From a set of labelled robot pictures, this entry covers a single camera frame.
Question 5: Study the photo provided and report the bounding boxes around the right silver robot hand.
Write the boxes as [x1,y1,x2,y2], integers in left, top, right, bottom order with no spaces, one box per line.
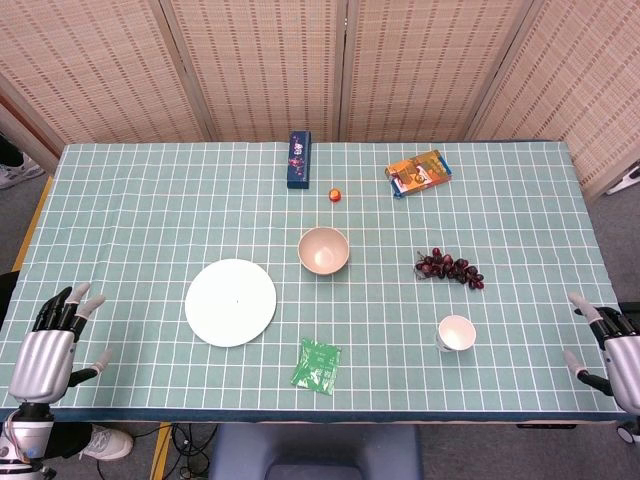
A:
[563,292,640,414]

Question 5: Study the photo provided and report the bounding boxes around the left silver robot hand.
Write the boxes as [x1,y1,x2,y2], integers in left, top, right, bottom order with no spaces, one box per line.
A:
[8,282,115,404]

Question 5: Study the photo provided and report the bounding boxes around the white flower print paper cup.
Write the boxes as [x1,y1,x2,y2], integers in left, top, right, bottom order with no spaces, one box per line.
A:
[435,314,477,353]

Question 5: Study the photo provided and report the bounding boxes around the white round plate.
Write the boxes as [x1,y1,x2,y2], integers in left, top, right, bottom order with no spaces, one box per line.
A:
[184,258,278,348]

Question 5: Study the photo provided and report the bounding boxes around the beige bowl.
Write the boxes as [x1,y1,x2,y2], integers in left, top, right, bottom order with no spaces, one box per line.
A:
[298,227,350,277]

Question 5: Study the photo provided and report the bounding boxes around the black trouser leg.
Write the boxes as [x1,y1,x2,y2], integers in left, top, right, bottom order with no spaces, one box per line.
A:
[0,272,95,459]
[0,132,26,169]

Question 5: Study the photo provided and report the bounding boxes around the white sneaker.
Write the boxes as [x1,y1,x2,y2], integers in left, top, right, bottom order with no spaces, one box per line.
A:
[0,157,46,190]
[79,424,135,461]

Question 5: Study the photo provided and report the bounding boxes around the yellow floor tape strip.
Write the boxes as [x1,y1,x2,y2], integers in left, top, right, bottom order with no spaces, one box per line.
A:
[12,177,54,271]
[149,423,174,480]

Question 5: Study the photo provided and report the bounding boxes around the white stand foot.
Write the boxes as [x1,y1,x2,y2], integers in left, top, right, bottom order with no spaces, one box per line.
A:
[605,164,640,197]

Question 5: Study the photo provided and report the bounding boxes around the teal checkered tablecloth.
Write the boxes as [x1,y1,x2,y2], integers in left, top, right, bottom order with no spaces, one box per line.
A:
[0,138,637,424]

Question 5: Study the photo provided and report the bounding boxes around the dark red grape bunch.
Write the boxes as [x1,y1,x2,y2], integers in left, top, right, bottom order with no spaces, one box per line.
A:
[413,247,485,291]

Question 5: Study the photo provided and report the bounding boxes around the blue padded chair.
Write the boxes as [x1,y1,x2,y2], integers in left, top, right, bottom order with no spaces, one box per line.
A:
[208,423,425,480]

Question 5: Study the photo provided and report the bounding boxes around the green tea packet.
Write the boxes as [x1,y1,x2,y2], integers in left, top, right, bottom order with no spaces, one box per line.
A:
[291,338,343,397]

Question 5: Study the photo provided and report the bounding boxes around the woven bamboo screen panel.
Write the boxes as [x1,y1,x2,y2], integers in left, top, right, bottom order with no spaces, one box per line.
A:
[159,0,349,143]
[338,0,544,143]
[0,0,217,174]
[467,0,640,204]

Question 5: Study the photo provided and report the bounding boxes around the orange blue snack box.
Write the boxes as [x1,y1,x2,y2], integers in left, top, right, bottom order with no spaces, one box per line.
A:
[384,148,454,200]

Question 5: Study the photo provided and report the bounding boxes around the dark blue long box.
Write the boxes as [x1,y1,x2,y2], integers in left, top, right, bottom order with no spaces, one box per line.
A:
[286,131,313,191]

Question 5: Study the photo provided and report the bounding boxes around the black floor cable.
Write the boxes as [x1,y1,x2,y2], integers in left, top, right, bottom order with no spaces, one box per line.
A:
[169,423,219,480]

